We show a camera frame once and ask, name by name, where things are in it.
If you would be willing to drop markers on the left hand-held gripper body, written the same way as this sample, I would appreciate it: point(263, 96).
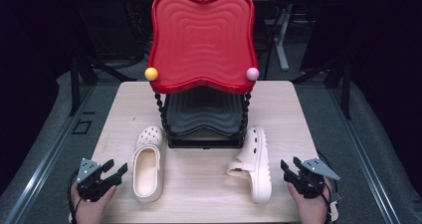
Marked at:
point(89, 180)

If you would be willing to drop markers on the cream clog shoe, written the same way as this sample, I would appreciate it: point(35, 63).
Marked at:
point(257, 171)
point(147, 171)

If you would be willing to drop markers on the aluminium floor rail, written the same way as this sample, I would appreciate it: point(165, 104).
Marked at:
point(365, 157)
point(49, 157)

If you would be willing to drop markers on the person's left hand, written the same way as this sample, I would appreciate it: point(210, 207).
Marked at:
point(89, 212)

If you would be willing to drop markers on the black metal stand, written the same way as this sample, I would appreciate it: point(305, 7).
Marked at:
point(345, 84)
point(78, 84)

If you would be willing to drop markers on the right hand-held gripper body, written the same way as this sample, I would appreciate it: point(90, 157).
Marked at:
point(312, 184)

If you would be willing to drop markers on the red and black shoe rack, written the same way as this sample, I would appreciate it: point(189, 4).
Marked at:
point(202, 41)

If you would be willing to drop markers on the grey table clamp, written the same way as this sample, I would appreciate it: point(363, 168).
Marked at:
point(337, 196)

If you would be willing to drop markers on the person's right hand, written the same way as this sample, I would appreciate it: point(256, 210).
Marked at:
point(312, 210)

